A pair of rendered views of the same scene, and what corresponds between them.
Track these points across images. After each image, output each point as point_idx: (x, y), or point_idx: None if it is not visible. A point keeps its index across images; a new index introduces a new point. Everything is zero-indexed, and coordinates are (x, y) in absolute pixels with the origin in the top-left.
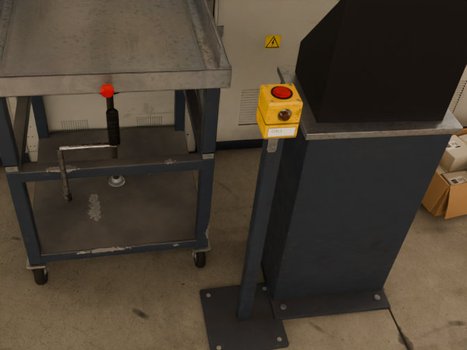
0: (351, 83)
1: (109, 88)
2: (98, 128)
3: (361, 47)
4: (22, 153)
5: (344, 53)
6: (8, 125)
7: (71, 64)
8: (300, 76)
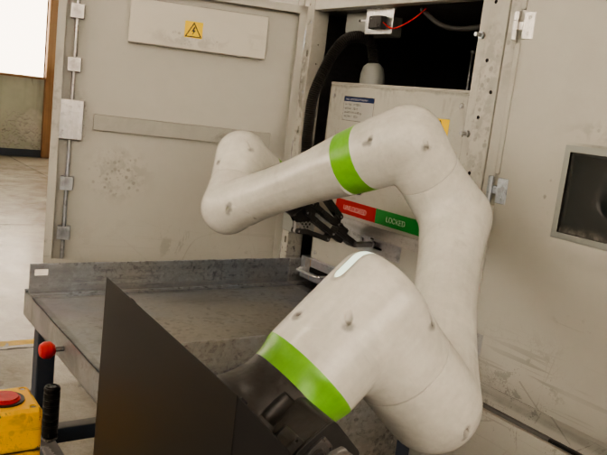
0: None
1: (42, 345)
2: None
3: (114, 405)
4: (71, 429)
5: (103, 405)
6: (37, 364)
7: (77, 320)
8: None
